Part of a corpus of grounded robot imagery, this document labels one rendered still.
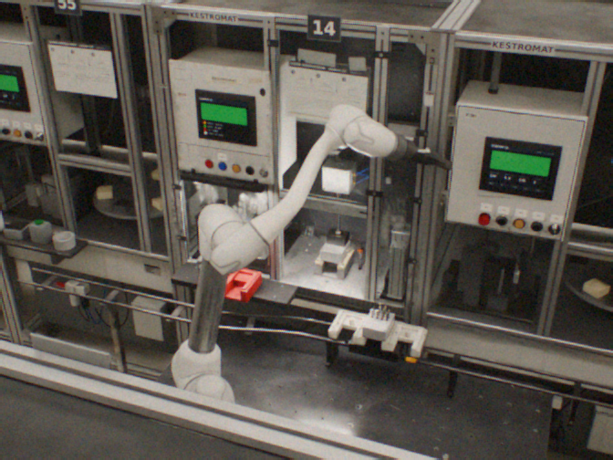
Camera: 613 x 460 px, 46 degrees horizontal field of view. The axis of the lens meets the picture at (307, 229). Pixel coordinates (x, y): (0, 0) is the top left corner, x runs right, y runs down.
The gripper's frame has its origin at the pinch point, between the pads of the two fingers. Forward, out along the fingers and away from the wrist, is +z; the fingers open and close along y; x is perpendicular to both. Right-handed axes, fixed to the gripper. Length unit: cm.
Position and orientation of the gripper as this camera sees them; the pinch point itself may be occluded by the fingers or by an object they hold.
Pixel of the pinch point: (443, 163)
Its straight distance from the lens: 257.4
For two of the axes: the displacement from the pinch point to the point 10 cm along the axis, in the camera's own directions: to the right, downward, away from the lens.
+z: 8.2, 2.0, 5.4
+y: -5.7, 0.8, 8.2
